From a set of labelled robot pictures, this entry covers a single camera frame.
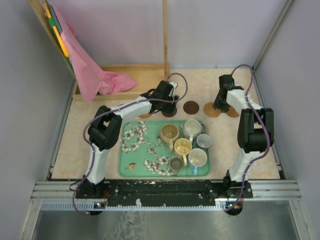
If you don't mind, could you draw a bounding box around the green floral tray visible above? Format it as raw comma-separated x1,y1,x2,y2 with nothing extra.
117,119,212,178

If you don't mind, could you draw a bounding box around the pink cloth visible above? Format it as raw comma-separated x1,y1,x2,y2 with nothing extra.
52,5,138,103

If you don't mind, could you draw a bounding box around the wooden rack stand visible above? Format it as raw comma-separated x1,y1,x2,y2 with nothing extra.
28,0,170,101

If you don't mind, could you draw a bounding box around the white grey mug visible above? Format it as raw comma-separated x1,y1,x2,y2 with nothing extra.
182,119,202,143

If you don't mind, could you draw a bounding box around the yellow green hanger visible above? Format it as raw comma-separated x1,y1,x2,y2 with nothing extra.
42,0,69,58

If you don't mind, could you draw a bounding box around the woven rattan coaster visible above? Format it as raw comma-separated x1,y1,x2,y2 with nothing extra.
138,113,152,119

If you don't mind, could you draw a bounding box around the light woven coaster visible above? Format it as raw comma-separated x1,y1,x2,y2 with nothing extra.
203,102,221,118

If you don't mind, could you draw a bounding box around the beige mug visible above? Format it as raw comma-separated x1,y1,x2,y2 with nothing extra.
159,124,180,152

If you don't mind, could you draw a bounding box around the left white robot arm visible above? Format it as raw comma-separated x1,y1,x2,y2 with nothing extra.
77,80,179,199

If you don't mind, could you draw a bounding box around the light brown wooden coaster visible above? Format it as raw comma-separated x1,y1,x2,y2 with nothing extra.
226,107,240,118

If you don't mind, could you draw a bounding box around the yellow mug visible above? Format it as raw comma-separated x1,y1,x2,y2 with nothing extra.
174,138,193,167

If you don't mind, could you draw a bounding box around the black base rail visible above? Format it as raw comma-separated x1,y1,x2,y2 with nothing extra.
75,176,253,207

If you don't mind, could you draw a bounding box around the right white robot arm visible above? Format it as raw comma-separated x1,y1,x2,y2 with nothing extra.
212,74,274,198

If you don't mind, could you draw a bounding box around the dark brown wooden coaster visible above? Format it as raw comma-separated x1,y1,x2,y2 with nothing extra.
183,100,200,115

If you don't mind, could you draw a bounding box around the light blue mug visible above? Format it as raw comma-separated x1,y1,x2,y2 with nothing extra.
187,148,208,176

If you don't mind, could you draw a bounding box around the small grey cup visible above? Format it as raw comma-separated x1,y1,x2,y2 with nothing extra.
169,157,184,175

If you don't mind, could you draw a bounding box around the dark reddish wooden coaster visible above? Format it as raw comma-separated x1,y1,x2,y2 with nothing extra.
161,111,177,118

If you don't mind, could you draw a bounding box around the small blue-grey cup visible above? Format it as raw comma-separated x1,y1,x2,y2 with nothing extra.
196,133,212,149

